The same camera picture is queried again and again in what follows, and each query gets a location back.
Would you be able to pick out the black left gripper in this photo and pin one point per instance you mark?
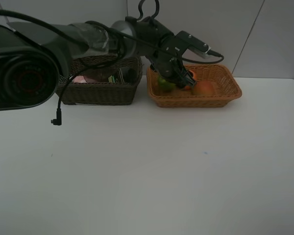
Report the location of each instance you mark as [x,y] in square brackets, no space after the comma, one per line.
[172,69]

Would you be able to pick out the orange tangerine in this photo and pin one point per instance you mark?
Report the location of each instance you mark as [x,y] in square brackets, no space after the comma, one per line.
[189,80]

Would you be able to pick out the red yellow peach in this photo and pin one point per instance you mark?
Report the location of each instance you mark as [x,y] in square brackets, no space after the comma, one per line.
[203,88]

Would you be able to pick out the green mango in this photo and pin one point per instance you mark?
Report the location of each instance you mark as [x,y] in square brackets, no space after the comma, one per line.
[164,85]

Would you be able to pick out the black pump bottle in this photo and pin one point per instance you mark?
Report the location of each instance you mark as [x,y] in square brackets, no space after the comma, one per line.
[123,75]

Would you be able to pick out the translucent purple plastic cup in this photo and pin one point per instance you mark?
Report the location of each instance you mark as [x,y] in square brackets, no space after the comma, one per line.
[98,75]

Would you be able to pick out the pink lotion bottle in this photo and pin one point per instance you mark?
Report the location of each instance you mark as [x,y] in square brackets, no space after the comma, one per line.
[79,79]

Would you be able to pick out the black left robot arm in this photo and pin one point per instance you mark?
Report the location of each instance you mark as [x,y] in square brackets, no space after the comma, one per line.
[33,58]

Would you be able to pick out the tan wicker basket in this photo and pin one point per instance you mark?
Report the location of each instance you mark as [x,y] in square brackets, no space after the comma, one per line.
[224,86]

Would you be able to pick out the dark brown wicker basket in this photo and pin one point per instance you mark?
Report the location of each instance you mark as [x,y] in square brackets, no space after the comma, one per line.
[110,94]

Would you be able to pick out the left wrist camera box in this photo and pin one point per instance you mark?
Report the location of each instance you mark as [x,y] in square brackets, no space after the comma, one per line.
[193,45]

